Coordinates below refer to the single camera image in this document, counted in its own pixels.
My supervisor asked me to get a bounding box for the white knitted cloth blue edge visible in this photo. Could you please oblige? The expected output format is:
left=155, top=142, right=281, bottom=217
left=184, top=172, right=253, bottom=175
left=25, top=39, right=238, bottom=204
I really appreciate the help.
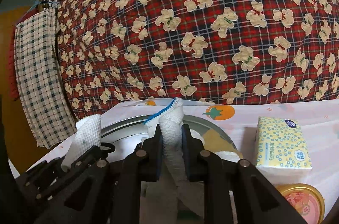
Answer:
left=140, top=98, right=204, bottom=223

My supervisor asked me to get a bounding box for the yellow sponge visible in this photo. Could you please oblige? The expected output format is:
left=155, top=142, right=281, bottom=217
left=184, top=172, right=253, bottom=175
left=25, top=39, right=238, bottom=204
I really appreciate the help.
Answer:
left=202, top=129, right=243, bottom=162

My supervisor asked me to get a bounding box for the round metal tin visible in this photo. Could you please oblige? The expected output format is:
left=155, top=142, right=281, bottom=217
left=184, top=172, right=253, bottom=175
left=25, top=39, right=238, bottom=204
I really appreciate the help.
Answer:
left=99, top=114, right=239, bottom=161

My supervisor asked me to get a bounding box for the pink white folded towel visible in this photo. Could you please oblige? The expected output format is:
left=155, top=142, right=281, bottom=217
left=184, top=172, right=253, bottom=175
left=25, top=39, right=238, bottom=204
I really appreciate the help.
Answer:
left=61, top=115, right=102, bottom=172

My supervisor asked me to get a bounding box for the yellow blue tissue pack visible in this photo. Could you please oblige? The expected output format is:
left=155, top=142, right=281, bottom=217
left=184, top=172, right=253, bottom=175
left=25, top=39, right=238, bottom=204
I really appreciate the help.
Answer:
left=255, top=117, right=313, bottom=171

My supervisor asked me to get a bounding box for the white fruit print tablecloth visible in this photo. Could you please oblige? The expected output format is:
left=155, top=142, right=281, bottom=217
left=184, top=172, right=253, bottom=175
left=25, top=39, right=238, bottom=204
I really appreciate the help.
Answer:
left=1, top=98, right=338, bottom=223

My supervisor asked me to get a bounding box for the checked hanging cloth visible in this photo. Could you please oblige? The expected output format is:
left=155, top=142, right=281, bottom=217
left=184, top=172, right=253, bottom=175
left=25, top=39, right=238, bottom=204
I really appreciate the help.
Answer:
left=14, top=8, right=76, bottom=149

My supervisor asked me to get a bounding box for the red plaid bear blanket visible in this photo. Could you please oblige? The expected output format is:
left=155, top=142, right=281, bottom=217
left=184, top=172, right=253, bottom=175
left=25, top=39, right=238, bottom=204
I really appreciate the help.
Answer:
left=57, top=0, right=338, bottom=119

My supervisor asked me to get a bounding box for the wooden door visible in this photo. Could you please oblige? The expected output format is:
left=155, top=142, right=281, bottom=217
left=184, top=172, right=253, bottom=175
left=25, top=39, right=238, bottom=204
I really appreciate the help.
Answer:
left=1, top=0, right=48, bottom=174

